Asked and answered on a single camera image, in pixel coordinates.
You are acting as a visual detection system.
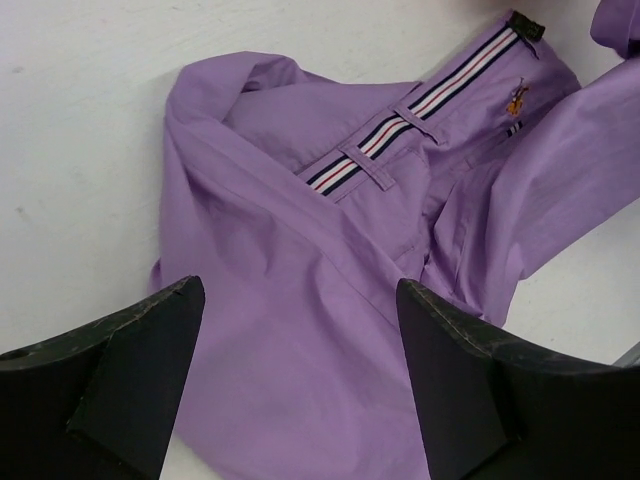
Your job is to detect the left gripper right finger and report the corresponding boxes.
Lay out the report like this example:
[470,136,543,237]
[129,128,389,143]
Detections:
[396,279,639,480]

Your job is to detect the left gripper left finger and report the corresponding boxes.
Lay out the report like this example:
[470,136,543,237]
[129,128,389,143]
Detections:
[1,276,205,479]

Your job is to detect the purple trousers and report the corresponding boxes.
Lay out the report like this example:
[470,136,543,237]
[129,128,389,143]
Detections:
[151,1,639,479]

